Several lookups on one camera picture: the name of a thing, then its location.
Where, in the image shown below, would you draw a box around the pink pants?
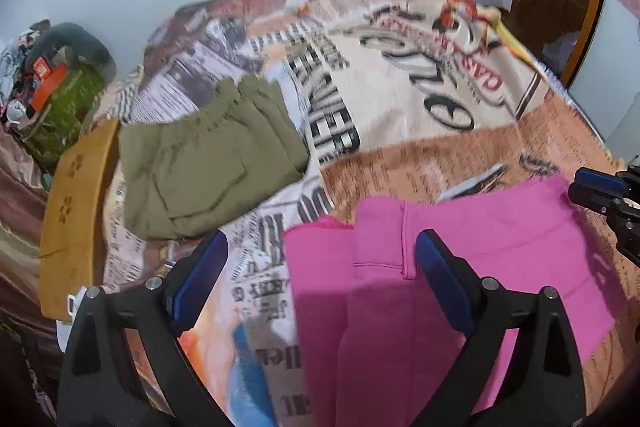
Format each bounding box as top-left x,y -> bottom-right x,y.
282,172 -> 628,427

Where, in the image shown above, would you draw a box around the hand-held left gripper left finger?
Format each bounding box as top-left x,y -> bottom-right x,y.
56,229 -> 236,427

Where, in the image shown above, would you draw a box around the pile of mixed clutter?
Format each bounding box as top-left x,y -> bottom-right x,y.
0,19 -> 51,128

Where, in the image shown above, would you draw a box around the pale blue cloth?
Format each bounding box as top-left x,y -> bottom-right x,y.
542,32 -> 581,75

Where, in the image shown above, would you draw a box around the green bag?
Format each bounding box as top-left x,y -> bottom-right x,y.
20,62 -> 103,162

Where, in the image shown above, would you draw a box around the white crumpled cloth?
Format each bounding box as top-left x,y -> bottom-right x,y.
55,289 -> 85,354

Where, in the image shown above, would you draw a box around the printed blanket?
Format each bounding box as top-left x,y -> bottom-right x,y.
100,0 -> 640,427

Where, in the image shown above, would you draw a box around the grey cushion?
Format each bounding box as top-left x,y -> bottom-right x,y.
37,23 -> 117,82

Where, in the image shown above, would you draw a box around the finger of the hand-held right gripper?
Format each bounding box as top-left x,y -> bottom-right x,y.
607,166 -> 640,265
567,167 -> 626,212

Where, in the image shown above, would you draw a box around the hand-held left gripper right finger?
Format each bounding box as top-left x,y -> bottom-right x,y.
400,228 -> 587,427

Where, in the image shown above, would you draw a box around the brown striped cloth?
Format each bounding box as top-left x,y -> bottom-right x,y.
0,127 -> 61,333

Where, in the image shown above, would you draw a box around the orange box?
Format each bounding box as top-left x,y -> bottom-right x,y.
31,57 -> 68,108

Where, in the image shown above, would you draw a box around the brown wooden board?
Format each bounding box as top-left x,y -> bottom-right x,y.
39,118 -> 121,320

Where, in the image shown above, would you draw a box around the olive green pants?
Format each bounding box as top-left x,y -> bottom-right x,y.
118,74 -> 311,239

